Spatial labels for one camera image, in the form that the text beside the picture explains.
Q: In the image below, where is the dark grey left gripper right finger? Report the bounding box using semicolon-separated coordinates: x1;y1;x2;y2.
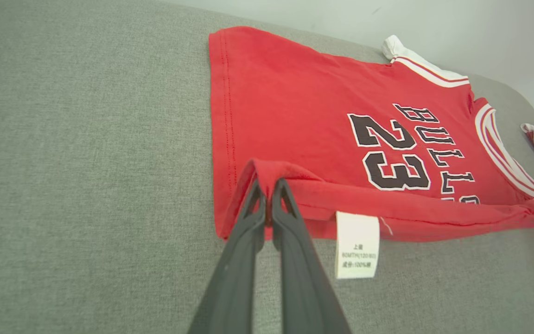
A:
272;179;353;334

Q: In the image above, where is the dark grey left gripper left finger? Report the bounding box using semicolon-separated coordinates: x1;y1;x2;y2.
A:
188;179;267;334

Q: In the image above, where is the red Bulls 23 jersey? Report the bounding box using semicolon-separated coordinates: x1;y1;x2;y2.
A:
208;26;534;280

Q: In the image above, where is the grey fabric sofa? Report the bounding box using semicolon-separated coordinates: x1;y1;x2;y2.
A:
0;0;534;334

